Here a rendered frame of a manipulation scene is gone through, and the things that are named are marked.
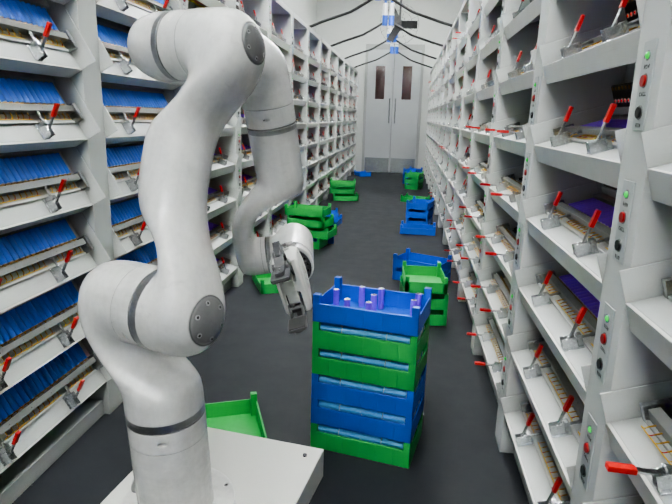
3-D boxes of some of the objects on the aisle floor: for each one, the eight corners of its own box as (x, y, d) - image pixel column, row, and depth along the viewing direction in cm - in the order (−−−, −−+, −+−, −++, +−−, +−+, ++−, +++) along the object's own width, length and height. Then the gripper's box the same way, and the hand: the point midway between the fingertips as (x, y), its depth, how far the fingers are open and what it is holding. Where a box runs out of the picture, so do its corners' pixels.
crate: (194, 420, 177) (193, 397, 175) (256, 413, 182) (256, 391, 180) (196, 478, 149) (195, 452, 147) (270, 467, 154) (270, 442, 152)
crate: (310, 446, 164) (310, 422, 163) (332, 413, 183) (333, 391, 181) (408, 469, 155) (410, 444, 153) (421, 432, 174) (423, 409, 172)
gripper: (286, 310, 108) (283, 356, 92) (258, 230, 102) (249, 264, 86) (323, 300, 107) (326, 345, 91) (297, 219, 101) (295, 251, 85)
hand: (289, 303), depth 89 cm, fingers open, 8 cm apart
